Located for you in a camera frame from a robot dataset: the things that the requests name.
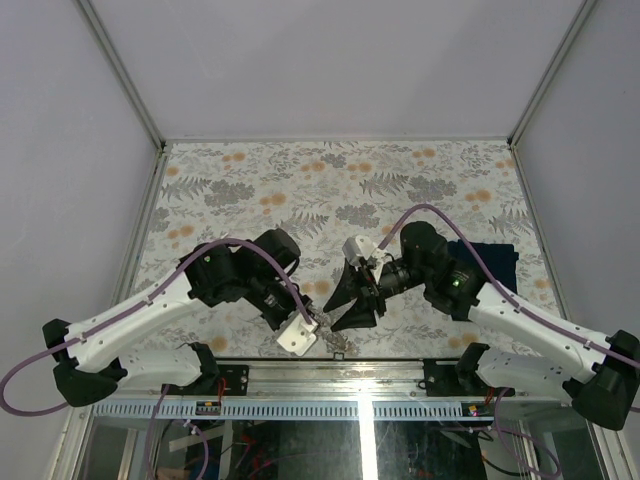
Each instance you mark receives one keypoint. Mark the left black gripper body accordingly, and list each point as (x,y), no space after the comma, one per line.
(278,304)

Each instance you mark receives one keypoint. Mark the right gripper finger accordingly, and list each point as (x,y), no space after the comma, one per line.
(348,289)
(362,314)

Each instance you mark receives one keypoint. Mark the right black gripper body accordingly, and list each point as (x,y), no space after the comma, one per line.
(371,288)

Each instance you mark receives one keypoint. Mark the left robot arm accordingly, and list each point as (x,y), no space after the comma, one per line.
(96,358)

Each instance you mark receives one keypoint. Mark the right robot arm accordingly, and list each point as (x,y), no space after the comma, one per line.
(594,373)

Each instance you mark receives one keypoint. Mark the floral table mat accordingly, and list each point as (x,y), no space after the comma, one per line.
(321,193)

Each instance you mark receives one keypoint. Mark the dark blue cloth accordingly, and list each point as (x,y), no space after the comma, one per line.
(500,259)

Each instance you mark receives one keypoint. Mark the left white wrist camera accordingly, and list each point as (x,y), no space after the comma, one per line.
(297,336)

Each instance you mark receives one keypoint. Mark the aluminium front rail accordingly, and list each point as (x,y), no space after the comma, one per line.
(308,379)

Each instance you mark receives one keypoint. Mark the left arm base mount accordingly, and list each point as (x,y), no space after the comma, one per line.
(232,380)

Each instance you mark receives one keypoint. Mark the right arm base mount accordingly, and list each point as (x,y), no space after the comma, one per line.
(453,378)

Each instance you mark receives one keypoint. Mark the slotted cable duct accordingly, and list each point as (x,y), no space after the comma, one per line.
(238,409)

